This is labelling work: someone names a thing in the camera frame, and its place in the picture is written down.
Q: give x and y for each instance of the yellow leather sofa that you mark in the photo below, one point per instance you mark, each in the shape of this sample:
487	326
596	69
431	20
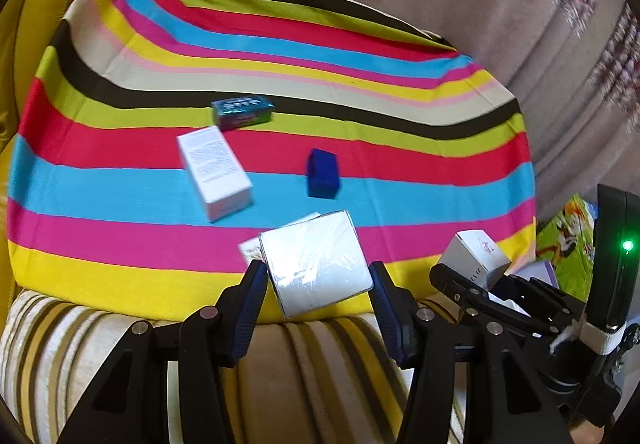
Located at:
30	49

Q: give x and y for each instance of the striped sofa cushion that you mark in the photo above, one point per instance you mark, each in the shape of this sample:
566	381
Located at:
310	374

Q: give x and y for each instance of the green cartoon printed box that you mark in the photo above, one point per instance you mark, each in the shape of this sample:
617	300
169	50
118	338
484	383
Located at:
565	234

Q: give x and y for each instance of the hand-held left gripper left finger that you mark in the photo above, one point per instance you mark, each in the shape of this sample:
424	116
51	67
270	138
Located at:
250	309

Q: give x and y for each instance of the white flat box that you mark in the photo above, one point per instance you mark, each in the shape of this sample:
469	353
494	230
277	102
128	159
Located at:
248	249

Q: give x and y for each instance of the small blue box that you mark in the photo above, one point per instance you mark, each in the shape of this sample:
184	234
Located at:
322	174

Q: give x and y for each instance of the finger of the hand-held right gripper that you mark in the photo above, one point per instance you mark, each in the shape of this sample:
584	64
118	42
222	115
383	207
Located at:
545	296
455	291

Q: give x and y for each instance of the white silvery box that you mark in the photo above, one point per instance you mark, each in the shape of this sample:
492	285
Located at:
315	264

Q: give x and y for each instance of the purple storage box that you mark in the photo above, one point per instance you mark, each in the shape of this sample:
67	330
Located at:
542	271

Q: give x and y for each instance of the small white cube box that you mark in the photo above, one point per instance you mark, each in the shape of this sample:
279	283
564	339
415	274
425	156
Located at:
472	256

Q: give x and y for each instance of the teal box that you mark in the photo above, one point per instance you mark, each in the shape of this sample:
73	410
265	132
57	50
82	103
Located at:
242	113

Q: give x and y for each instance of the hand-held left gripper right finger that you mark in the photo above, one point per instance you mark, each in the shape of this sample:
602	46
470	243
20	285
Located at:
387	311

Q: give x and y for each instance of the striped colourful cloth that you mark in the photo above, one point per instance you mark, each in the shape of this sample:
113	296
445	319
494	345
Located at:
400	124

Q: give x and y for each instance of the white carton box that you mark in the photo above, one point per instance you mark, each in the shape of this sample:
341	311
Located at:
212	169

